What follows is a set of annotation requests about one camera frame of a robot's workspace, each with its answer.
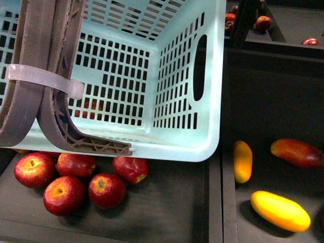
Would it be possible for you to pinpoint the red apple front middle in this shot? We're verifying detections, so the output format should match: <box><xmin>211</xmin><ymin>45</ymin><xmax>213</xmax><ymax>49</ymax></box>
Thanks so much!
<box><xmin>88</xmin><ymin>173</ymin><xmax>126</xmax><ymax>210</ymax></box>

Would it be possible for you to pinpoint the red apple shelf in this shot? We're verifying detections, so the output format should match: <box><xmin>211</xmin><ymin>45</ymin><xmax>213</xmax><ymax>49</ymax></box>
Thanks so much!
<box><xmin>255</xmin><ymin>16</ymin><xmax>272</xmax><ymax>32</ymax></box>
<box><xmin>301</xmin><ymin>37</ymin><xmax>319</xmax><ymax>46</ymax></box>

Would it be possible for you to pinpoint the red apple right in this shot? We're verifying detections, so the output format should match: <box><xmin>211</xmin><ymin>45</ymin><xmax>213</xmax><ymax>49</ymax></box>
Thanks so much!
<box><xmin>112</xmin><ymin>156</ymin><xmax>149</xmax><ymax>185</ymax></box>

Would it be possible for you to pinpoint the red apple back shelf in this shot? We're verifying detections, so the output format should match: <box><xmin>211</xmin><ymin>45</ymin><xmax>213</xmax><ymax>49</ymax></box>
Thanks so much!
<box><xmin>255</xmin><ymin>16</ymin><xmax>272</xmax><ymax>32</ymax></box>

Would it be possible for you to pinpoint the red apple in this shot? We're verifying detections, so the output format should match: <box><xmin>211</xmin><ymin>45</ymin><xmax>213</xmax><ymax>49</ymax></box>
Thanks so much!
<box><xmin>14</xmin><ymin>152</ymin><xmax>56</xmax><ymax>188</ymax></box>
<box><xmin>43</xmin><ymin>176</ymin><xmax>85</xmax><ymax>217</ymax></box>
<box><xmin>88</xmin><ymin>173</ymin><xmax>126</xmax><ymax>210</ymax></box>
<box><xmin>56</xmin><ymin>153</ymin><xmax>97</xmax><ymax>179</ymax></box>
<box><xmin>112</xmin><ymin>156</ymin><xmax>149</xmax><ymax>185</ymax></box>

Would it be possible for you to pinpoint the light blue plastic basket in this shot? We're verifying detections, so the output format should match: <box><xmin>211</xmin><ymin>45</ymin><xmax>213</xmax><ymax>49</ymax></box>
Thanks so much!
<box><xmin>0</xmin><ymin>0</ymin><xmax>227</xmax><ymax>163</ymax></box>

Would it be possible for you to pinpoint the red apple upper middle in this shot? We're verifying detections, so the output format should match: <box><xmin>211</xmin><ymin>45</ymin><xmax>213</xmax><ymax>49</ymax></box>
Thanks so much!
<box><xmin>56</xmin><ymin>153</ymin><xmax>97</xmax><ymax>179</ymax></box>

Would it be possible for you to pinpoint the red apple far left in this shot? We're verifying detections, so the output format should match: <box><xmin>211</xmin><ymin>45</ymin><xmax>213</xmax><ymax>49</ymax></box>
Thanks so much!
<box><xmin>14</xmin><ymin>152</ymin><xmax>56</xmax><ymax>188</ymax></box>

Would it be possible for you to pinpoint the orange yellow mango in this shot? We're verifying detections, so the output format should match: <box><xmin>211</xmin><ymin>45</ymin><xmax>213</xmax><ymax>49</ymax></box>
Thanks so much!
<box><xmin>233</xmin><ymin>141</ymin><xmax>253</xmax><ymax>183</ymax></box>

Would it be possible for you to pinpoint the red apple front left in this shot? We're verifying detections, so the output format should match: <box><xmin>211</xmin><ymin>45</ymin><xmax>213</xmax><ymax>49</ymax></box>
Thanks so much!
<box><xmin>43</xmin><ymin>176</ymin><xmax>85</xmax><ymax>217</ymax></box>

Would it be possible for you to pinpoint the red orange mango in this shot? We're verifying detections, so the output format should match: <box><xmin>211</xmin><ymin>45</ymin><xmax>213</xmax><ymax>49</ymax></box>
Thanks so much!
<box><xmin>270</xmin><ymin>138</ymin><xmax>323</xmax><ymax>169</ymax></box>

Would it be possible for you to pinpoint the white zip tie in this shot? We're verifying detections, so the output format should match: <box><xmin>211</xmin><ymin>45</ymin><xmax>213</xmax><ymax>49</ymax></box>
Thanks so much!
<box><xmin>5</xmin><ymin>64</ymin><xmax>84</xmax><ymax>100</ymax></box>

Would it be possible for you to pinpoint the brown basket handle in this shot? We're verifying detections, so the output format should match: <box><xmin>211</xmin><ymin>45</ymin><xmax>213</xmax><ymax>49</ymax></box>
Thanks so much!
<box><xmin>1</xmin><ymin>1</ymin><xmax>131</xmax><ymax>155</ymax></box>

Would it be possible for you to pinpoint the black display tray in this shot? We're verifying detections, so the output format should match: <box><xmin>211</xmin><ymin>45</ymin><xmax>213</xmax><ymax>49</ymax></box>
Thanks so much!
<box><xmin>1</xmin><ymin>149</ymin><xmax>223</xmax><ymax>242</ymax></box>

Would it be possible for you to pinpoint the red apple right shelf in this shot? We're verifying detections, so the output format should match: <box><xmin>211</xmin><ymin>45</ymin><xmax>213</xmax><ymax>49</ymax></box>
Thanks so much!
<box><xmin>301</xmin><ymin>37</ymin><xmax>319</xmax><ymax>46</ymax></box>

